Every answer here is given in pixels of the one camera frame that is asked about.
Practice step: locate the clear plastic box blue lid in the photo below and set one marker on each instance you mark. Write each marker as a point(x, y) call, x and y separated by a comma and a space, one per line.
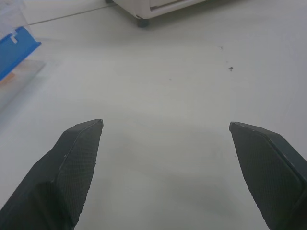
point(16, 56)

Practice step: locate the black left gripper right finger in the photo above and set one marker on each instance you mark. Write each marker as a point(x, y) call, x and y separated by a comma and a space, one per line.
point(268, 172)

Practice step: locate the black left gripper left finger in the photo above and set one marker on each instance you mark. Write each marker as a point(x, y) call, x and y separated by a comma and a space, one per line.
point(60, 177)

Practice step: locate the white appliance with foot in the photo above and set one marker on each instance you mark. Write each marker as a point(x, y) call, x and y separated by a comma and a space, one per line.
point(153, 8)

